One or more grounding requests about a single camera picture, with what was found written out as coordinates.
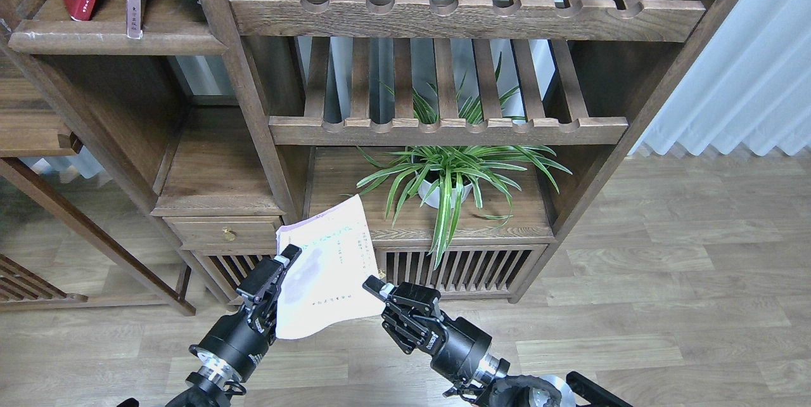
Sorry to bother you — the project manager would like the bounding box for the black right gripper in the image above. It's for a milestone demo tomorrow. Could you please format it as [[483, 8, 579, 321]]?
[[362, 275, 510, 395]]

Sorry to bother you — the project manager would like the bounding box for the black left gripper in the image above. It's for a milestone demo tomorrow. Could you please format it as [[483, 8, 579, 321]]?
[[190, 243, 302, 385]]

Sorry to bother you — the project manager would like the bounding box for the white purple book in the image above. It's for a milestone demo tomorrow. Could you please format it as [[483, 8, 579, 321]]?
[[276, 195, 383, 340]]

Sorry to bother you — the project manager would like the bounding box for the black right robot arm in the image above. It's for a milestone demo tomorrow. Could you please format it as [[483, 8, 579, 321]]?
[[363, 275, 629, 406]]

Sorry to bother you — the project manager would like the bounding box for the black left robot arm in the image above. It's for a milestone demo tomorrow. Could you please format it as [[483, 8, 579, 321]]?
[[168, 243, 302, 406]]

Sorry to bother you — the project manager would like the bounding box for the brass drawer knob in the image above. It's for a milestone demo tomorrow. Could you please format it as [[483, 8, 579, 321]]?
[[221, 227, 237, 242]]

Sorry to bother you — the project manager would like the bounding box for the white plant pot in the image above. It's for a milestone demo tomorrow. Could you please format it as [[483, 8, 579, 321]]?
[[418, 171, 473, 209]]

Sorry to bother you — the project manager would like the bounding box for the green spider plant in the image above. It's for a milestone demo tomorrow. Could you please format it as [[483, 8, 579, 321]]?
[[345, 52, 572, 271]]

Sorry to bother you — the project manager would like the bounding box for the dark wooden bookshelf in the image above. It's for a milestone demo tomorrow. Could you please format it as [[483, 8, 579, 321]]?
[[2, 0, 739, 302]]

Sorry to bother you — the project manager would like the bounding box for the wooden side rack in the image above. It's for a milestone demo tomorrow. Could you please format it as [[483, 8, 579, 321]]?
[[1, 56, 195, 316]]

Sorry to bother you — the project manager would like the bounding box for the white pleated curtain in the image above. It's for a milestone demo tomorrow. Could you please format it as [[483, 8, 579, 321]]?
[[631, 0, 810, 156]]

